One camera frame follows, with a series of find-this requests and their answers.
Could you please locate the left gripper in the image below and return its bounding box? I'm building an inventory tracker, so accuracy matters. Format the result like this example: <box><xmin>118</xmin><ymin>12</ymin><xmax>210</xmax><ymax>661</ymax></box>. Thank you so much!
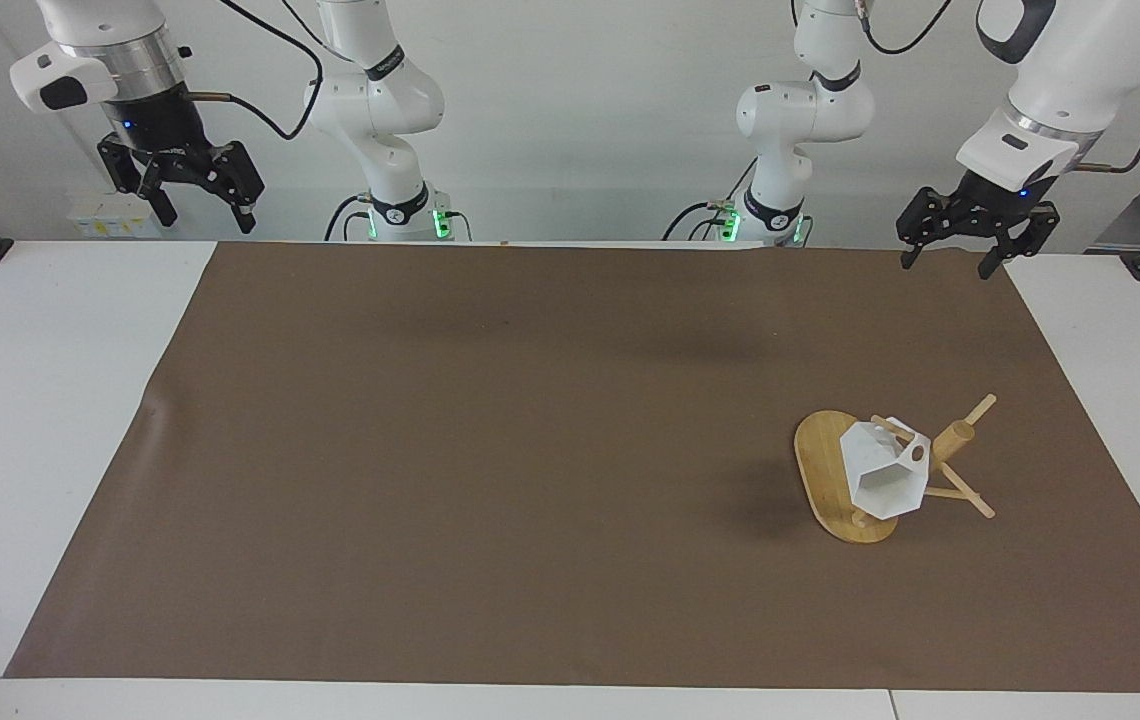
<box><xmin>894</xmin><ymin>169</ymin><xmax>1062</xmax><ymax>282</ymax></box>

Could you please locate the wooden cup rack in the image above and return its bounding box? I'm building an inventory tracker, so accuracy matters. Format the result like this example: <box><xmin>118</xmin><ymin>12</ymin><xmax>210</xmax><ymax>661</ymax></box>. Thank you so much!
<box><xmin>792</xmin><ymin>392</ymin><xmax>1000</xmax><ymax>547</ymax></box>

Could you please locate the white faceted cup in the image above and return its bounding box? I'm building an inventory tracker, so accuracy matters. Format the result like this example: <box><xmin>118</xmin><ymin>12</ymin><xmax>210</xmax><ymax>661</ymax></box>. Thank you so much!
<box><xmin>844</xmin><ymin>414</ymin><xmax>934</xmax><ymax>522</ymax></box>

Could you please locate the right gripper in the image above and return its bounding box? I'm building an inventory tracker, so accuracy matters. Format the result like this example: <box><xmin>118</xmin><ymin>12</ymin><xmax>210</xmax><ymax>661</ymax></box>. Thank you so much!
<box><xmin>96</xmin><ymin>88</ymin><xmax>267</xmax><ymax>236</ymax></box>

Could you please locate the black cable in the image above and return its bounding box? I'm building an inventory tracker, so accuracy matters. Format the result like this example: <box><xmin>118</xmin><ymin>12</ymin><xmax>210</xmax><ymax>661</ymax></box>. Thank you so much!
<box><xmin>185</xmin><ymin>0</ymin><xmax>324</xmax><ymax>142</ymax></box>
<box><xmin>855</xmin><ymin>0</ymin><xmax>956</xmax><ymax>58</ymax></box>
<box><xmin>323</xmin><ymin>193</ymin><xmax>373</xmax><ymax>242</ymax></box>
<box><xmin>662</xmin><ymin>157</ymin><xmax>763</xmax><ymax>242</ymax></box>
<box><xmin>1070</xmin><ymin>34</ymin><xmax>1140</xmax><ymax>177</ymax></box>

